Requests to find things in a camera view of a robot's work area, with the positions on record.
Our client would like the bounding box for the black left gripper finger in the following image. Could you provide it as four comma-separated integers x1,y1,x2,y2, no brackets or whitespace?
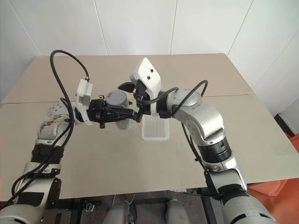
104,104,138,118
103,112,142,124

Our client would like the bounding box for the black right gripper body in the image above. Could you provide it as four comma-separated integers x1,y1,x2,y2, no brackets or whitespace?
133,79,150,103

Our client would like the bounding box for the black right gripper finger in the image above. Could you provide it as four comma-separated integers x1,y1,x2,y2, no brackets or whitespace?
117,81,136,93

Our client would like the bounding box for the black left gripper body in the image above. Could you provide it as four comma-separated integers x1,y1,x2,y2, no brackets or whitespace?
86,94,107,129

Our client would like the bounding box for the grey cylindrical can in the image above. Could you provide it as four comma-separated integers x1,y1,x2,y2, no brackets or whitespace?
114,99,133,131

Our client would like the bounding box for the grey jar lid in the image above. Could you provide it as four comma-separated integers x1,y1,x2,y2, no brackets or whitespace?
105,90,128,108

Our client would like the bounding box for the clear plastic box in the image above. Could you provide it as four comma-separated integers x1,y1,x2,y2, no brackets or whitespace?
141,114,171,141

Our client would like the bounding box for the grey rounded shape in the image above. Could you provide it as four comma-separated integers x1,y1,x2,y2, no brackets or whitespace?
105,201,136,224
164,199,187,224

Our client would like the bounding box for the orange object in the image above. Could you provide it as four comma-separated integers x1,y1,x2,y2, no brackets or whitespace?
247,134,299,224

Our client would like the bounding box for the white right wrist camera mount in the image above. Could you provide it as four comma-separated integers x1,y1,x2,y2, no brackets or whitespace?
129,56,162,99

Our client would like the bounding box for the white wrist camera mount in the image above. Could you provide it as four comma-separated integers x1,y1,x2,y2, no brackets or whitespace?
129,56,162,99
75,78,94,106

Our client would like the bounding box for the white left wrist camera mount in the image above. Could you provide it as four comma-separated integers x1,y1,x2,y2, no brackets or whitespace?
75,78,94,106

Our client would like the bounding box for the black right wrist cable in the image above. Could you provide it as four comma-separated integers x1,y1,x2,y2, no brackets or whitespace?
135,79,209,115

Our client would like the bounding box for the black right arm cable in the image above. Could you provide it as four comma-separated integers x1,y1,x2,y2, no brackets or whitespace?
181,120,221,201

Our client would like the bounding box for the dark table frame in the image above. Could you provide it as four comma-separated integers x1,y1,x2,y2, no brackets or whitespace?
41,186,225,224

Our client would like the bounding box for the black object by wall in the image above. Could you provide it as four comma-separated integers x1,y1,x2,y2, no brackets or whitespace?
274,112,299,136

